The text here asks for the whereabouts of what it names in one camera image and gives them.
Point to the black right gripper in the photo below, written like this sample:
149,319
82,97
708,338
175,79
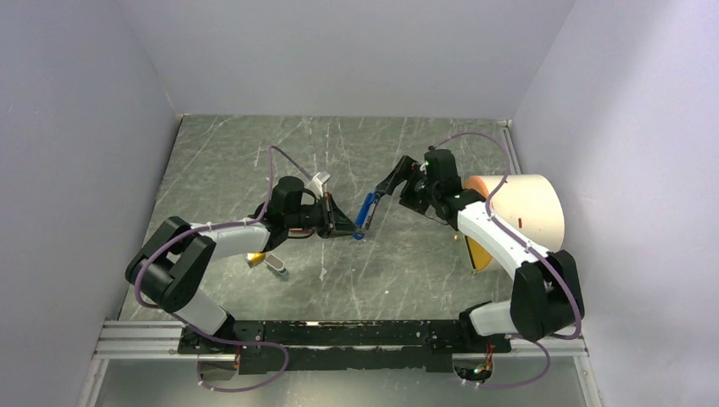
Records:
405,169

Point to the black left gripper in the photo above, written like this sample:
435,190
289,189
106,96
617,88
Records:
337,222

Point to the yellow capped glue stick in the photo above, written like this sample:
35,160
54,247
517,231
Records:
270,261

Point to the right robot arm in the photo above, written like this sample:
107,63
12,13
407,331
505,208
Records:
546,295

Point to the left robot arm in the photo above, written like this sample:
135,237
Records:
170,266

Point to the white cylinder with coloured lid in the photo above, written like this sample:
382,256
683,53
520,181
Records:
527,202

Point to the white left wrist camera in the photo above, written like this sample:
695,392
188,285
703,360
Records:
317,183

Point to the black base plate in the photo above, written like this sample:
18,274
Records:
267,346

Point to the aluminium rail frame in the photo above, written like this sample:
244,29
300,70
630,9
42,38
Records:
126,340

